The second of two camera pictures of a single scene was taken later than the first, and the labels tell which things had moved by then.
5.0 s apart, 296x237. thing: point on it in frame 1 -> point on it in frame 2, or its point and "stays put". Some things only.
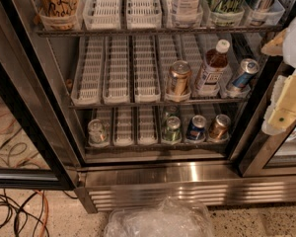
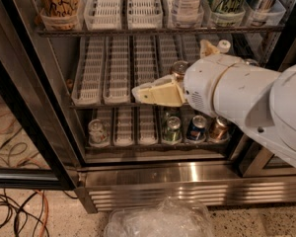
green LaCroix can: (226, 3) stays put
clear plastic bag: (168, 217) stays put
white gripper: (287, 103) -> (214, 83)
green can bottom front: (172, 132) stays put
